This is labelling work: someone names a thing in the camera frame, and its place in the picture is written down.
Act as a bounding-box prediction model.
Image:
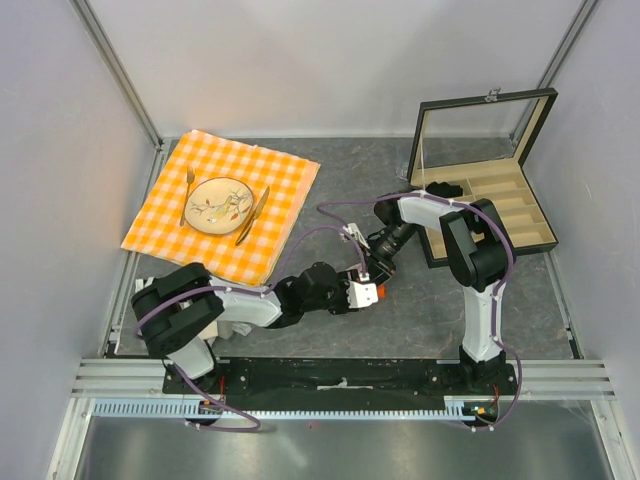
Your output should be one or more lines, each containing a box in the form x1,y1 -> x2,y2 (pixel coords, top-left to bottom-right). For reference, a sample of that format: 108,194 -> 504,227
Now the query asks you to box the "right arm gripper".
355,222 -> 419,288

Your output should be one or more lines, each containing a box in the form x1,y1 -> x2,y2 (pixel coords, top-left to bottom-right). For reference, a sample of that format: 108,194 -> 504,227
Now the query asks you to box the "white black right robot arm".
364,191 -> 516,394

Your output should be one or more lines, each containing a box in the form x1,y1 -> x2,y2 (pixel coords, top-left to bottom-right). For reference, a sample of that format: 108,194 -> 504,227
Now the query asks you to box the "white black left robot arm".
131,262 -> 377,393

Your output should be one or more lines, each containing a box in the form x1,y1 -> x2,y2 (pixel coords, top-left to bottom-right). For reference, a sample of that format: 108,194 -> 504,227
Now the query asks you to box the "black rolled underwear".
426,182 -> 464,199

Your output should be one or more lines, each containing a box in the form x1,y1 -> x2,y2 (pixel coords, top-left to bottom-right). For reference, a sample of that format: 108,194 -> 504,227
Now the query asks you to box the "white grey underwear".
217,321 -> 254,340

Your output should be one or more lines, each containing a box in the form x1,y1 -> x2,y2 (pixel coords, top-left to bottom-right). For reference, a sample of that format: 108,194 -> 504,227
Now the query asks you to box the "gold table knife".
235,186 -> 271,246

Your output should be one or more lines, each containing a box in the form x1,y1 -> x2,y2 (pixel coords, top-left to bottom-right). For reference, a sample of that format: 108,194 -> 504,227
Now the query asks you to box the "beige decorated plate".
185,177 -> 254,236

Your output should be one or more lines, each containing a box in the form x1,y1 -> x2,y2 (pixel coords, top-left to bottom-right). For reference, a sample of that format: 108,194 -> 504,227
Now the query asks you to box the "black compartment storage box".
406,88 -> 558,256

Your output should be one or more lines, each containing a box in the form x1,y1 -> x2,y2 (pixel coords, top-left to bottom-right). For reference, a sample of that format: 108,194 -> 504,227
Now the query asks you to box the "orange checkered tablecloth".
121,130 -> 320,286

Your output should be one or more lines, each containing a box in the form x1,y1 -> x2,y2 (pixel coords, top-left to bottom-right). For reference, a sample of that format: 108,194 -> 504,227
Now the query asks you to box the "gold fork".
179,166 -> 195,226

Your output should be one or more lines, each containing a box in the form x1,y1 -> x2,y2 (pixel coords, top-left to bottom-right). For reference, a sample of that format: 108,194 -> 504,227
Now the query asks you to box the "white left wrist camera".
346,270 -> 379,310

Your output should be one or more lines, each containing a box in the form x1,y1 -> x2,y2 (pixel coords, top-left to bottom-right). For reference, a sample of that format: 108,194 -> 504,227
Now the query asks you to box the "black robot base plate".
193,357 -> 517,399

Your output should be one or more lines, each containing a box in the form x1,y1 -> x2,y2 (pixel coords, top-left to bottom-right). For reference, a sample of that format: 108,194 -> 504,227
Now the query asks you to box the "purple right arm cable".
317,194 -> 524,434

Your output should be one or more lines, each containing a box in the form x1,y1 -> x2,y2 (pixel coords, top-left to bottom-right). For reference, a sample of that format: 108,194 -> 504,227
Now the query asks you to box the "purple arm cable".
134,225 -> 371,432
317,194 -> 524,434

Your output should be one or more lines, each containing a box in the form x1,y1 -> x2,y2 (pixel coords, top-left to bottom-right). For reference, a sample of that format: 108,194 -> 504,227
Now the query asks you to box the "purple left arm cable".
134,225 -> 371,432

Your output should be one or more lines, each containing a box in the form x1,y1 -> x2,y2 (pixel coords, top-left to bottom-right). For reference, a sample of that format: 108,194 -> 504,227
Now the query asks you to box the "grey slotted cable duct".
93,398 -> 488,421

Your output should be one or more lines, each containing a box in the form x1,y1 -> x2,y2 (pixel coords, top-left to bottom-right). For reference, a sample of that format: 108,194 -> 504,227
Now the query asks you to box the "aluminium frame rail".
72,357 -> 613,399

